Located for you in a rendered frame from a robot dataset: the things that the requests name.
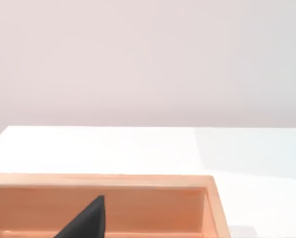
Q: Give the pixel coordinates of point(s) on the shallow salmon-coloured box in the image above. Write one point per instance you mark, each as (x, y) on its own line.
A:
(150, 208)

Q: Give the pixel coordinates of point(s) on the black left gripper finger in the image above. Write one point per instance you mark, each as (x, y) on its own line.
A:
(92, 220)

